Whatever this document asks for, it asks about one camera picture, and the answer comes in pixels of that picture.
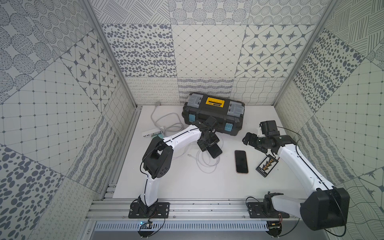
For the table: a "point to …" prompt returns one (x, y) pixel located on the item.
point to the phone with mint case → (214, 150)
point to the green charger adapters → (159, 135)
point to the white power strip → (149, 134)
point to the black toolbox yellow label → (228, 113)
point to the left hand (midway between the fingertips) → (213, 140)
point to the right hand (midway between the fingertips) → (249, 144)
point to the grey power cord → (157, 103)
